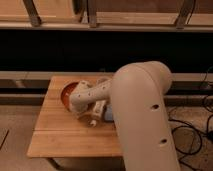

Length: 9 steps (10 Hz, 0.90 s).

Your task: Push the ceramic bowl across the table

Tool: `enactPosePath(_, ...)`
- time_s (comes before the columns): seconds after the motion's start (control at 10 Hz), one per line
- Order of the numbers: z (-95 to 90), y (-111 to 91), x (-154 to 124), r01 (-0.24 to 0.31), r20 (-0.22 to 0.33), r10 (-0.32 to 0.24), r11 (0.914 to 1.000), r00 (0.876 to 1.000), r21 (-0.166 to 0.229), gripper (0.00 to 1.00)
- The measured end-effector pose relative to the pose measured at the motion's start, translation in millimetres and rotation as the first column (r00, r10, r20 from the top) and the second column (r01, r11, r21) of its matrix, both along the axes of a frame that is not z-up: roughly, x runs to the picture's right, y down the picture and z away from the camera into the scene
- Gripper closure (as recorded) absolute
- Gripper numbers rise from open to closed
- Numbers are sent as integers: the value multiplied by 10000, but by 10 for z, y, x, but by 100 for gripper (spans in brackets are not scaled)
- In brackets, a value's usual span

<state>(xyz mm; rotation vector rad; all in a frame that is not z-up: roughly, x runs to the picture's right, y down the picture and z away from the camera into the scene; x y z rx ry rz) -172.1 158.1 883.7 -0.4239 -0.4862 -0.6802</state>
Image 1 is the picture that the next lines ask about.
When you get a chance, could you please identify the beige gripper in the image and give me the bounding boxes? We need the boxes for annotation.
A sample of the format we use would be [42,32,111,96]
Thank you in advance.
[78,107,100,124]

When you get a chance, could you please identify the orange ceramic bowl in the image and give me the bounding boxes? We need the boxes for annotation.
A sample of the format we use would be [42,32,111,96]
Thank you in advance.
[61,82,78,110]

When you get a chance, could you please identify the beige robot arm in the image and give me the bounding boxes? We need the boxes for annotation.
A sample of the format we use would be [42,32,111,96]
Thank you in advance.
[69,61,181,171]

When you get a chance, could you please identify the white tube with cap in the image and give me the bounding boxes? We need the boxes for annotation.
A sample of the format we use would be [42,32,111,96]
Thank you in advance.
[89,99,108,128]

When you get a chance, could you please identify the blue rectangular sponge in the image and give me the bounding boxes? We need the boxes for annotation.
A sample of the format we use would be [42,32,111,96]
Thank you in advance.
[104,105,114,122]

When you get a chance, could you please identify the dark table leg base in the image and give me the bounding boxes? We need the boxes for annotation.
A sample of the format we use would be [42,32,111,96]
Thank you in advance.
[46,157,125,171]

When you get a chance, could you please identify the wooden shelf unit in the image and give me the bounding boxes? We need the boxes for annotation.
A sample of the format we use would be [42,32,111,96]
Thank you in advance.
[0,0,213,32]

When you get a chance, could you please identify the black floor cables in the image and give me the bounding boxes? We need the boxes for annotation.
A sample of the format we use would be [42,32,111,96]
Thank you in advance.
[166,66,213,171]

